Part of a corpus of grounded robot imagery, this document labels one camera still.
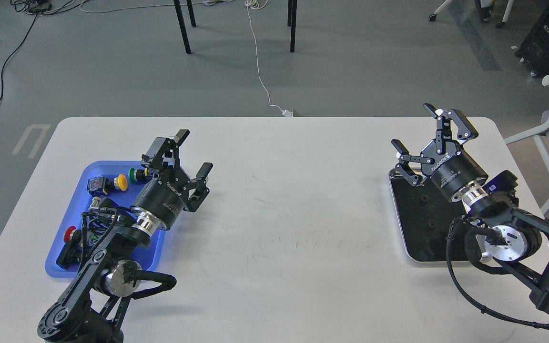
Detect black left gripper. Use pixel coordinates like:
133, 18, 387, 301
130, 130, 213, 232

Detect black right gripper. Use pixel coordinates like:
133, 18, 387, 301
391, 103, 488, 202

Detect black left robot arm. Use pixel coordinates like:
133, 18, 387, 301
37, 130, 212, 343

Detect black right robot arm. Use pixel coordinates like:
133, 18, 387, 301
391, 103, 549, 330

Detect silver metal tray black mat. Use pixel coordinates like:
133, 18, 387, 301
388, 169, 467, 263

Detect blue plastic tray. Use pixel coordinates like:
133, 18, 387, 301
45, 161, 166, 279

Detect black table legs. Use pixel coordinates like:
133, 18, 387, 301
173, 0, 298, 54

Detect white chair base with casters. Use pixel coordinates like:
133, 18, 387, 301
428, 0, 514, 29

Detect green push button switch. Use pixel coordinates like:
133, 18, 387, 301
128, 168, 153, 184

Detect yellow push button switch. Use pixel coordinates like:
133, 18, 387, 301
86, 174, 128, 197

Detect red push button switch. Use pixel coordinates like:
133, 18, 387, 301
55, 226, 82, 270

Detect white floor cable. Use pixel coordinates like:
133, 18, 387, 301
80, 0, 293, 118

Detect black floor cable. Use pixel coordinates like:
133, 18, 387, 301
0, 0, 81, 174

